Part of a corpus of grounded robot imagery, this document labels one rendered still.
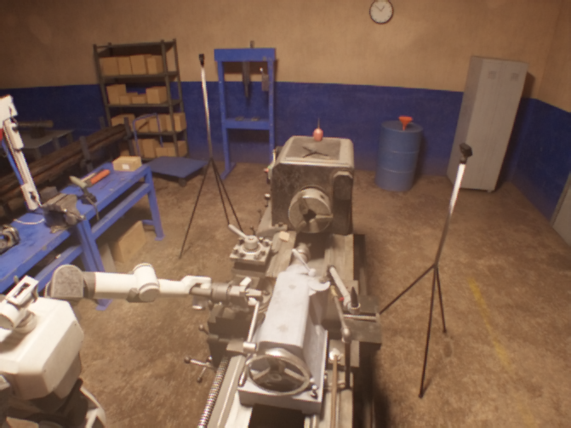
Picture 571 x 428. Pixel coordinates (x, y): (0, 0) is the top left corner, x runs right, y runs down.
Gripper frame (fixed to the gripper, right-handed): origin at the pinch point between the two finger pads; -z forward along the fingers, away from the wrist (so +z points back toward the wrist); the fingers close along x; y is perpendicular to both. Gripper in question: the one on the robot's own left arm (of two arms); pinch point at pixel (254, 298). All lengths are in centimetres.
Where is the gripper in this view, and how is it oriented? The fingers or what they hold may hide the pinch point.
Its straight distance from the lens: 140.8
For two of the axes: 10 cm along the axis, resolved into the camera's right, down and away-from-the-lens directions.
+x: -0.4, -7.1, -7.1
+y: 1.6, -7.0, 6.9
